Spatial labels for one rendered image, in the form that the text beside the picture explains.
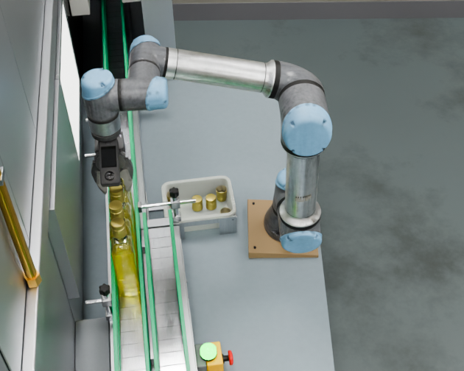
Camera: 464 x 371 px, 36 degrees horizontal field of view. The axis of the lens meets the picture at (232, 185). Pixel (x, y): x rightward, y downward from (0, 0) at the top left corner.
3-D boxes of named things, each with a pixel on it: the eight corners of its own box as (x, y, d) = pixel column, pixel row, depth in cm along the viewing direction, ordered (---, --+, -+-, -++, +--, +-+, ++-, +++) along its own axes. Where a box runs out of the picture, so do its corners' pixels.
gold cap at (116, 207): (108, 214, 182) (105, 203, 178) (120, 209, 183) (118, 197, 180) (114, 223, 179) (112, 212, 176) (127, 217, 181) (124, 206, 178)
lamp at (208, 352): (199, 347, 188) (198, 341, 186) (216, 345, 188) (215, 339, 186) (200, 362, 185) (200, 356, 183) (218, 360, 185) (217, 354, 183)
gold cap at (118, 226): (129, 234, 177) (127, 222, 174) (117, 241, 175) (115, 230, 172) (121, 225, 179) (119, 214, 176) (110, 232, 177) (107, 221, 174)
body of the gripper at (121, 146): (127, 148, 182) (121, 112, 173) (127, 171, 176) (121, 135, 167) (96, 151, 181) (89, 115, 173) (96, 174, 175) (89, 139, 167)
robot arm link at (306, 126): (315, 218, 212) (327, 77, 171) (322, 258, 202) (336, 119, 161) (275, 220, 212) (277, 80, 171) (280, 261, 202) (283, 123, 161)
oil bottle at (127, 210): (118, 249, 204) (108, 199, 189) (138, 246, 205) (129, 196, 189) (118, 264, 200) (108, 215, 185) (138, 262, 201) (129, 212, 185)
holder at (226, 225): (146, 203, 234) (144, 187, 228) (229, 193, 236) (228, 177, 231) (150, 243, 222) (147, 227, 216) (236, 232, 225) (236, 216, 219)
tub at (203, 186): (162, 199, 234) (160, 182, 228) (229, 192, 236) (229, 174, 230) (166, 240, 222) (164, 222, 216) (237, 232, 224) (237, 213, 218)
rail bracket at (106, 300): (90, 313, 190) (82, 283, 180) (116, 310, 190) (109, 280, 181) (90, 325, 187) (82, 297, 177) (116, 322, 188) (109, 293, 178)
